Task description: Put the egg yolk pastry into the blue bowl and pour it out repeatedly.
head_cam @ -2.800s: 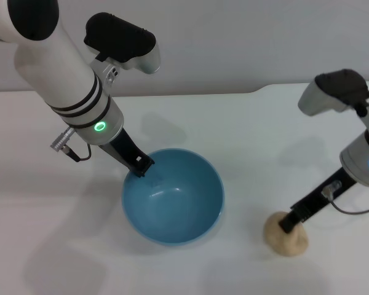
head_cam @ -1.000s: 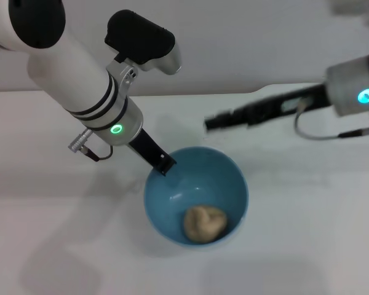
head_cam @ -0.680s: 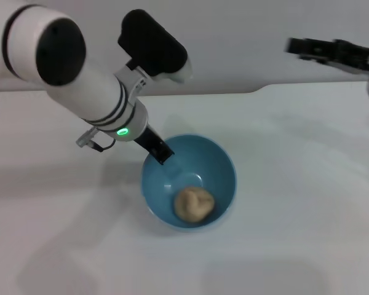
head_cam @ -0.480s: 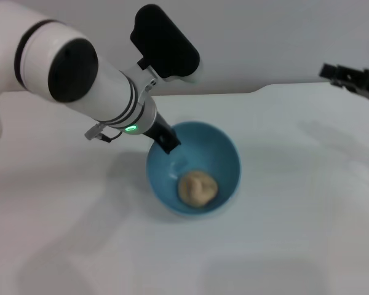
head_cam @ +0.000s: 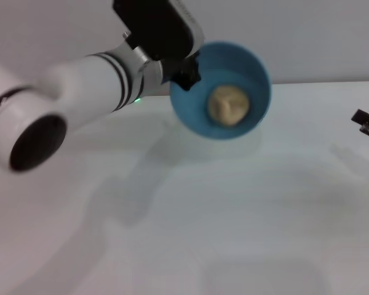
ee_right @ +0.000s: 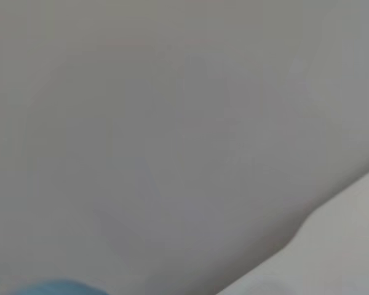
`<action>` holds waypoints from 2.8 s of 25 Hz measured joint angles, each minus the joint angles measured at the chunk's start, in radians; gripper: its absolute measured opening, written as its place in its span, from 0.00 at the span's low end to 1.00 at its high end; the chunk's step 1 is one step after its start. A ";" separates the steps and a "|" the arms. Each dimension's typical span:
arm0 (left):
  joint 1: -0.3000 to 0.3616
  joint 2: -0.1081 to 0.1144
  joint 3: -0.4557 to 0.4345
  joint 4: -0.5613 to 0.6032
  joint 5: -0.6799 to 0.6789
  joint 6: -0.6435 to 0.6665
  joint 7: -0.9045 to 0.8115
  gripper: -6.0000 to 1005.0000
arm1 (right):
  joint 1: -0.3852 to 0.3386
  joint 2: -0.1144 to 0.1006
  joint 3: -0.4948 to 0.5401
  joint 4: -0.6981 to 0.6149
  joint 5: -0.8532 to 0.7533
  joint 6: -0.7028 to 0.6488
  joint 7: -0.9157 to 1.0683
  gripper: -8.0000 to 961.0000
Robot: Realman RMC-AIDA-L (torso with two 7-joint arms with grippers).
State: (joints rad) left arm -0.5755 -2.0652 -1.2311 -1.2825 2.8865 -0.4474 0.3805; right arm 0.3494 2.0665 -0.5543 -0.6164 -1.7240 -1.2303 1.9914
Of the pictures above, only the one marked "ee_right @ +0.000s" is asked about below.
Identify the blue bowl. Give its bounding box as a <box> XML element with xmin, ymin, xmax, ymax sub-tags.
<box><xmin>15</xmin><ymin>278</ymin><xmax>108</xmax><ymax>295</ymax></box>

